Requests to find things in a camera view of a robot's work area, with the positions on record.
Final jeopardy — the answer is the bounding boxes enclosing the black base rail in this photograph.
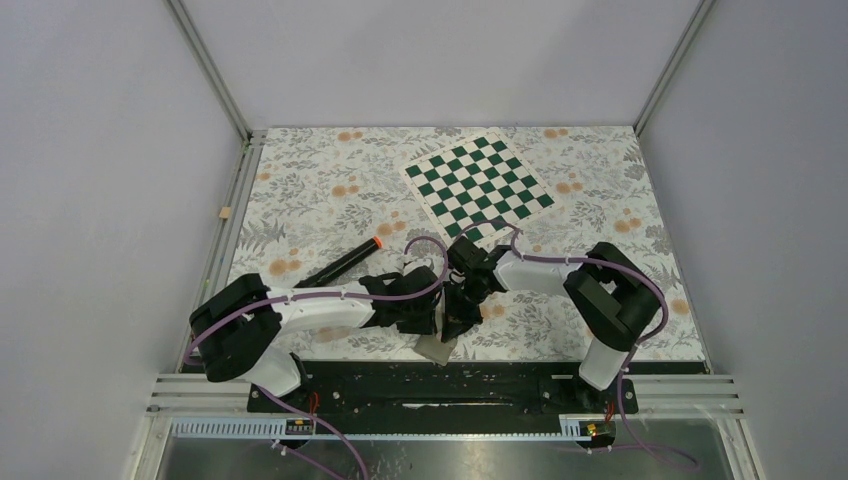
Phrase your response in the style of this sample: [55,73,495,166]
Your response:
[283,361,648,435]

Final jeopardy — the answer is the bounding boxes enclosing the grey leather card holder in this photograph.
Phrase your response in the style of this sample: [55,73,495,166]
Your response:
[413,335,457,366]

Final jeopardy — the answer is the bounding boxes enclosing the black marker orange cap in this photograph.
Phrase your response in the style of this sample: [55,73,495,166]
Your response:
[295,236,382,288]

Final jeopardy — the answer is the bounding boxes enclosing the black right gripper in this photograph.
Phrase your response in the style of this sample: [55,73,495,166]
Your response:
[443,275,489,344]

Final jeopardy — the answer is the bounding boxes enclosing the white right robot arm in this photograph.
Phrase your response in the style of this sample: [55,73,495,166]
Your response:
[441,237,668,412]

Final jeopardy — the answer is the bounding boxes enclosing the green white chessboard mat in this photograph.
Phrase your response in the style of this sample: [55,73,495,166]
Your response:
[399,129,561,246]

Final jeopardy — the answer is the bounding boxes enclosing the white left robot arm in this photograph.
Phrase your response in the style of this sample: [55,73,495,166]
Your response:
[189,265,443,411]

